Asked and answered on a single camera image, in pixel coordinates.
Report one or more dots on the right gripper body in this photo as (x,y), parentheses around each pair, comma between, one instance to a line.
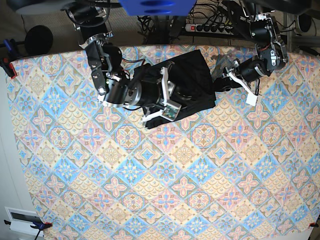
(149,93)

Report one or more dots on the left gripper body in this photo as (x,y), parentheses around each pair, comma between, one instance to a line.
(251,70)

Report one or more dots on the black t-shirt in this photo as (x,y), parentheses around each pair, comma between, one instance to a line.
(195,89)

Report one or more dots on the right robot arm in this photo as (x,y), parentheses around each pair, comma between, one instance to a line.
(114,86)

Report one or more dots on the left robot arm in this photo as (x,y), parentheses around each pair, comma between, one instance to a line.
(253,20)

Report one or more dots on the white power strip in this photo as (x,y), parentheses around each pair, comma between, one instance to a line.
(217,28)

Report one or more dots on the patterned tablecloth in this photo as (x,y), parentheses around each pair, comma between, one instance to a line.
(233,172)

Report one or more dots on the blue orange clamp upper left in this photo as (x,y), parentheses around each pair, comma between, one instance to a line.
(12,52)

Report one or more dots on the blue orange clamp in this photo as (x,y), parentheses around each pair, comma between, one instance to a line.
(37,225)
(12,52)

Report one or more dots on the orange clamp lower right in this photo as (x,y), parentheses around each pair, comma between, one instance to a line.
(314,225)

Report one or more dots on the blue orange clamp lower left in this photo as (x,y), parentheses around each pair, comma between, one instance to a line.
(37,225)

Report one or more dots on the white floor vent box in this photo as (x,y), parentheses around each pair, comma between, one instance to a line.
(22,220)

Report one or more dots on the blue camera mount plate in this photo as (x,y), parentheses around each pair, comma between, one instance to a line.
(157,7)

